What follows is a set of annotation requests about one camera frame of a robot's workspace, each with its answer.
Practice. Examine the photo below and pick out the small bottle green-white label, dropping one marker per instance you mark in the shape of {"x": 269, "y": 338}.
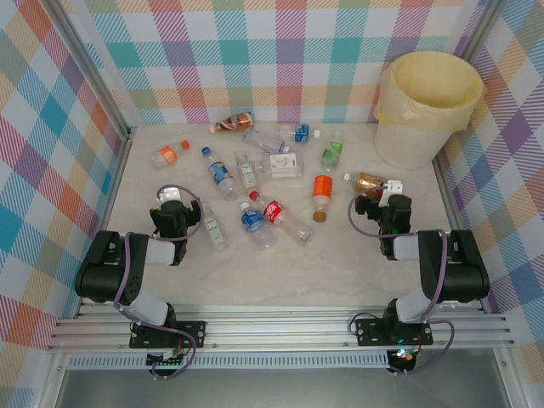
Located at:
{"x": 247, "y": 172}
{"x": 213, "y": 231}

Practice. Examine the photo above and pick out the gold label white cap bottle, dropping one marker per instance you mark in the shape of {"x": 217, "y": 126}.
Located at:
{"x": 365, "y": 182}

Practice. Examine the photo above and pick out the orange label brown cap bottle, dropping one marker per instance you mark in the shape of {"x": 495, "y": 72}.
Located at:
{"x": 322, "y": 187}

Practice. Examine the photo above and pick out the blue label white cap bottle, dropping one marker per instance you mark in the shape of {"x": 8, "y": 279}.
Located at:
{"x": 253, "y": 221}

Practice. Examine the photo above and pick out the green label bottle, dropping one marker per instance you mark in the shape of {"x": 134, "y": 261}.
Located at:
{"x": 332, "y": 153}

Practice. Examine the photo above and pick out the beige waste bin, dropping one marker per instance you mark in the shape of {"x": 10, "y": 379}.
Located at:
{"x": 404, "y": 144}

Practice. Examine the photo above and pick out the red cola label bottle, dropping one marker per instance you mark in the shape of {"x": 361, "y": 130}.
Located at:
{"x": 275, "y": 211}

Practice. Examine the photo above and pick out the rectangular clear bottle white label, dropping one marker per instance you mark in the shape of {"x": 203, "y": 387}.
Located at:
{"x": 282, "y": 166}

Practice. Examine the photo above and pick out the brown coffee label bottle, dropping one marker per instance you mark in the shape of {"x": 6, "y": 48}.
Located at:
{"x": 236, "y": 122}

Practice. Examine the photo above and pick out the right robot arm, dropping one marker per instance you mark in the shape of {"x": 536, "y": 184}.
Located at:
{"x": 463, "y": 272}

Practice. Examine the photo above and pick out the clear bottle white cap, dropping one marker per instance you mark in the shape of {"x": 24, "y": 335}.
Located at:
{"x": 261, "y": 140}

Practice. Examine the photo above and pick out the blue Pocari label bottle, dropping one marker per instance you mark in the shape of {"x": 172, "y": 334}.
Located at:
{"x": 302, "y": 133}

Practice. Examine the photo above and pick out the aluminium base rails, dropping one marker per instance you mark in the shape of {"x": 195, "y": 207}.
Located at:
{"x": 276, "y": 327}

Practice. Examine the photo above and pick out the small circuit board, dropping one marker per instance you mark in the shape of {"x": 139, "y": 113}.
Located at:
{"x": 401, "y": 359}
{"x": 166, "y": 362}

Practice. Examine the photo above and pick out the grey metal sheet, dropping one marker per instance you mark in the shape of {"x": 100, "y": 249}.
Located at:
{"x": 276, "y": 389}

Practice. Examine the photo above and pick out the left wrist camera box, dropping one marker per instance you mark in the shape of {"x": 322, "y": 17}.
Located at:
{"x": 170, "y": 194}

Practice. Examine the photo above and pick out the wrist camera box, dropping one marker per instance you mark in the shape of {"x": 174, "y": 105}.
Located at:
{"x": 391, "y": 191}
{"x": 170, "y": 194}

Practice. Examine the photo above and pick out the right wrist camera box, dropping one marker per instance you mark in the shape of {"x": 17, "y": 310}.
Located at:
{"x": 391, "y": 191}

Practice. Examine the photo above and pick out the aluminium frame post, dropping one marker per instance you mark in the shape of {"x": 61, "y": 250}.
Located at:
{"x": 99, "y": 72}
{"x": 480, "y": 25}

